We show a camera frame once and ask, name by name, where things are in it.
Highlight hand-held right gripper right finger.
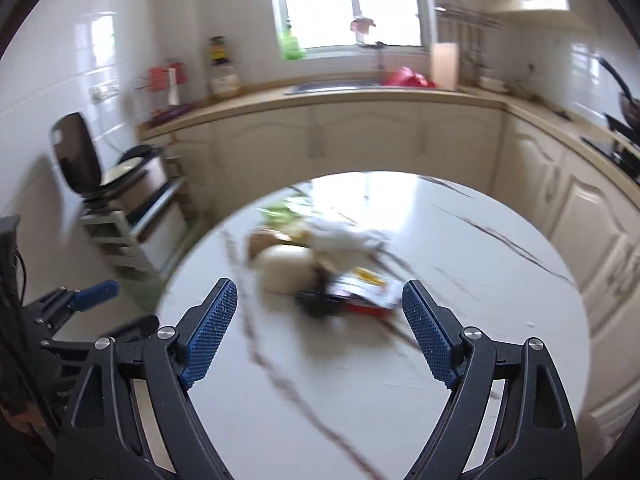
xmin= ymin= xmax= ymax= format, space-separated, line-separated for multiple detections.
xmin=401 ymin=280 xmax=583 ymax=480

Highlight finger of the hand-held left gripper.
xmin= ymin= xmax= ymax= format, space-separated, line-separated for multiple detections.
xmin=40 ymin=314 xmax=161 ymax=361
xmin=22 ymin=280 xmax=120 ymax=333

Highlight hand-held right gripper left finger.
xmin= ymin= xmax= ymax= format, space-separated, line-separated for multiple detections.
xmin=59 ymin=277 xmax=238 ymax=480

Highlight colourful snack packet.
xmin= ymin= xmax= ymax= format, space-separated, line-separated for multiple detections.
xmin=327 ymin=266 xmax=402 ymax=320

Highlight round white bun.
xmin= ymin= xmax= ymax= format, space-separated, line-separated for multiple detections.
xmin=255 ymin=245 xmax=316 ymax=293

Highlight brown food scrap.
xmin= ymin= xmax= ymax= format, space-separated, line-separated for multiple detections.
xmin=248 ymin=230 xmax=281 ymax=261

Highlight black snack wrapper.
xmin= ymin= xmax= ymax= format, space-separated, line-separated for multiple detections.
xmin=295 ymin=285 xmax=353 ymax=320

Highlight white plastic bag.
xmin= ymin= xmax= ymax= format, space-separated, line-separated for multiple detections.
xmin=302 ymin=217 xmax=386 ymax=266

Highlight green plastic wrapper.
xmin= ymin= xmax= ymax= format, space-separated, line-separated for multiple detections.
xmin=257 ymin=200 xmax=311 ymax=226

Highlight white rolling storage trolley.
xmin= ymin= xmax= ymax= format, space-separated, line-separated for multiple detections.
xmin=80 ymin=180 xmax=196 ymax=281

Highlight round white marble table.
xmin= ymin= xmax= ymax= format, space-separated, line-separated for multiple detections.
xmin=155 ymin=171 xmax=593 ymax=480

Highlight black rice cooker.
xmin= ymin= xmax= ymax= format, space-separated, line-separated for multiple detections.
xmin=50 ymin=112 xmax=168 ymax=211

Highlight cream lower kitchen cabinets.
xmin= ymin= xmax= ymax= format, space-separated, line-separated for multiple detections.
xmin=140 ymin=95 xmax=640 ymax=411

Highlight knife rack with red tools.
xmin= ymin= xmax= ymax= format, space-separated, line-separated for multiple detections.
xmin=137 ymin=62 xmax=196 ymax=126

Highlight beige kitchen countertop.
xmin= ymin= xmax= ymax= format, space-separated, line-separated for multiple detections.
xmin=140 ymin=82 xmax=640 ymax=196

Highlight large glass jar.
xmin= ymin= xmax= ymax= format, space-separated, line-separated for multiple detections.
xmin=207 ymin=62 xmax=241 ymax=100

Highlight red plastic basin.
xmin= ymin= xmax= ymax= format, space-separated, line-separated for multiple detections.
xmin=382 ymin=66 xmax=436 ymax=88

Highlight black glass gas hob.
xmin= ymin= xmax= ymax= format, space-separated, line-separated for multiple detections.
xmin=582 ymin=137 xmax=640 ymax=181

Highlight steel kitchen sink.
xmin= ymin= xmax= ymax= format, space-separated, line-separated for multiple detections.
xmin=285 ymin=79 xmax=381 ymax=96

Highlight wooden cutting board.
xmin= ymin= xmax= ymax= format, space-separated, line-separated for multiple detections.
xmin=430 ymin=41 xmax=460 ymax=90

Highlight yellow black bottle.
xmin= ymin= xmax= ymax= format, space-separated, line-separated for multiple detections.
xmin=207 ymin=36 xmax=228 ymax=67

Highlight black induction cooker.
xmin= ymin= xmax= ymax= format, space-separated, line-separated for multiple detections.
xmin=602 ymin=112 xmax=640 ymax=147

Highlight chrome kitchen faucet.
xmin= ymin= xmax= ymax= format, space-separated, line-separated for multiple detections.
xmin=350 ymin=17 xmax=396 ymax=76

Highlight green soap bottle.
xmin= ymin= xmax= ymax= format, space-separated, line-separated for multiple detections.
xmin=280 ymin=20 xmax=306 ymax=61

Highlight black wok with lid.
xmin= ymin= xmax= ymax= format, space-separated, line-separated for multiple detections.
xmin=597 ymin=57 xmax=640 ymax=128

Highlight white framed window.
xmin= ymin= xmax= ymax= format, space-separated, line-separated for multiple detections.
xmin=267 ymin=0 xmax=436 ymax=56

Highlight white wall socket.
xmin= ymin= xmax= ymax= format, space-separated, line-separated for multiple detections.
xmin=89 ymin=82 xmax=121 ymax=103

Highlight wall rack with hanging utensils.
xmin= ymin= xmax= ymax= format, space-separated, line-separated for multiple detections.
xmin=432 ymin=0 xmax=506 ymax=81

